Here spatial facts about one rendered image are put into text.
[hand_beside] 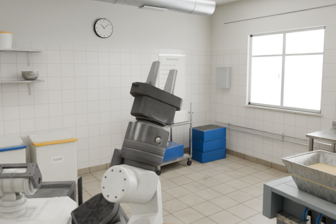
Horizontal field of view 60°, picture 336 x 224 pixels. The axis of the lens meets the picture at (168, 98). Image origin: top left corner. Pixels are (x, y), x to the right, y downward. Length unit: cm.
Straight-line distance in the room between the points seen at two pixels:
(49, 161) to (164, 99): 367
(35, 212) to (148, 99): 41
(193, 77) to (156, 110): 543
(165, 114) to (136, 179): 14
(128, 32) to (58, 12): 120
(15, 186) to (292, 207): 120
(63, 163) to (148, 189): 369
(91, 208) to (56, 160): 346
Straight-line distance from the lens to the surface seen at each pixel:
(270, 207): 153
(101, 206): 77
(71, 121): 487
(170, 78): 65
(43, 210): 82
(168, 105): 61
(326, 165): 161
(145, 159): 56
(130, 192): 55
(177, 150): 514
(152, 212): 62
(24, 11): 472
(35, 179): 76
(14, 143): 434
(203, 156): 545
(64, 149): 421
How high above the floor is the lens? 172
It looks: 6 degrees down
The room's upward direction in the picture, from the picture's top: straight up
